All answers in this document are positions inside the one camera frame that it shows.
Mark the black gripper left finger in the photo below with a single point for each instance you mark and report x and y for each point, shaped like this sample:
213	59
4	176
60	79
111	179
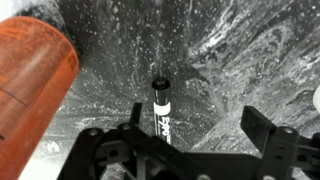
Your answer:
151	158

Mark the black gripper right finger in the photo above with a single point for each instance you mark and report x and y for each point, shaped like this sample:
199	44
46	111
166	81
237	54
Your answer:
277	145

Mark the black and white marker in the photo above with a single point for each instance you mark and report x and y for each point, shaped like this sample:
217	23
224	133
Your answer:
162	108

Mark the white ceramic mug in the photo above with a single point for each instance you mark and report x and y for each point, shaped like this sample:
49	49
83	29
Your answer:
316	99

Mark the orange soda can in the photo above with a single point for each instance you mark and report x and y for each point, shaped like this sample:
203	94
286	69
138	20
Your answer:
37	67

